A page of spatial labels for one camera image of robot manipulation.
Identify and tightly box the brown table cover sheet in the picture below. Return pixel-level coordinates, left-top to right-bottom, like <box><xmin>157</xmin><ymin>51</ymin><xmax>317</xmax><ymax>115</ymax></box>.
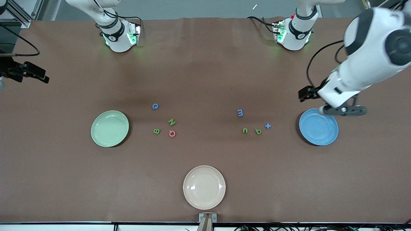
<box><xmin>0</xmin><ymin>17</ymin><xmax>411</xmax><ymax>223</ymax></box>

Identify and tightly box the blue round plate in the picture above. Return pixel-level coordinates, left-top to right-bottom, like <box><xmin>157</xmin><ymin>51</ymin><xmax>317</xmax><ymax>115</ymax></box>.
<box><xmin>299</xmin><ymin>108</ymin><xmax>339</xmax><ymax>146</ymax></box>

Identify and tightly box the black base cable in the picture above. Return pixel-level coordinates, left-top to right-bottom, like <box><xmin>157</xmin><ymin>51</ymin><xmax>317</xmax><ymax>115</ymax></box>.
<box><xmin>247</xmin><ymin>16</ymin><xmax>280</xmax><ymax>34</ymax></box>
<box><xmin>93</xmin><ymin>0</ymin><xmax>143</xmax><ymax>29</ymax></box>

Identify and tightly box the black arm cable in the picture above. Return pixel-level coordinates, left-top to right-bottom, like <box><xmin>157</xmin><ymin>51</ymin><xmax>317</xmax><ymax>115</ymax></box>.
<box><xmin>0</xmin><ymin>24</ymin><xmax>40</xmax><ymax>57</ymax></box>
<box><xmin>306</xmin><ymin>40</ymin><xmax>345</xmax><ymax>89</ymax></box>

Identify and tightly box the light green round plate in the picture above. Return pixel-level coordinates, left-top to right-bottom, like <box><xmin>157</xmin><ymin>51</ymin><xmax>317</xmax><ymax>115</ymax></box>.
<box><xmin>91</xmin><ymin>110</ymin><xmax>129</xmax><ymax>148</ymax></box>

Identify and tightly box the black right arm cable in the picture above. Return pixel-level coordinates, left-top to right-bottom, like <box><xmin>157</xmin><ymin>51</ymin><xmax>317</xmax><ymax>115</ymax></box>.
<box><xmin>0</xmin><ymin>24</ymin><xmax>40</xmax><ymax>57</ymax></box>

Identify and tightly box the beige mount bar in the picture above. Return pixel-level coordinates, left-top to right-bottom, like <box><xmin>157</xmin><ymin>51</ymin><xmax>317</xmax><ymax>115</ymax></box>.
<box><xmin>197</xmin><ymin>214</ymin><xmax>214</xmax><ymax>231</ymax></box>

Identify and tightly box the beige round plate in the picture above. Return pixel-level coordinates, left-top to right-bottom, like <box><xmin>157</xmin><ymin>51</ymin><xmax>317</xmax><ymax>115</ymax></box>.
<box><xmin>183</xmin><ymin>165</ymin><xmax>226</xmax><ymax>210</ymax></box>

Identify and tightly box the metal base connector bracket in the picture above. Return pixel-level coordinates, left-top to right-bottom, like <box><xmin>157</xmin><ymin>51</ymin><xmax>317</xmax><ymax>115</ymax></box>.
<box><xmin>128</xmin><ymin>23</ymin><xmax>142</xmax><ymax>46</ymax></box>
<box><xmin>272</xmin><ymin>21</ymin><xmax>287</xmax><ymax>44</ymax></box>

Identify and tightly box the aluminium frame post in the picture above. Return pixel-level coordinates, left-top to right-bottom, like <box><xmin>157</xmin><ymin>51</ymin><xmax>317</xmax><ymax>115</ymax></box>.
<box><xmin>0</xmin><ymin>0</ymin><xmax>44</xmax><ymax>29</ymax></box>

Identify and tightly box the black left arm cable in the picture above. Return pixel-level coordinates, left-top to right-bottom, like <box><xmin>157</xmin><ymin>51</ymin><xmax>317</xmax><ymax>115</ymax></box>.
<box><xmin>306</xmin><ymin>40</ymin><xmax>345</xmax><ymax>89</ymax></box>

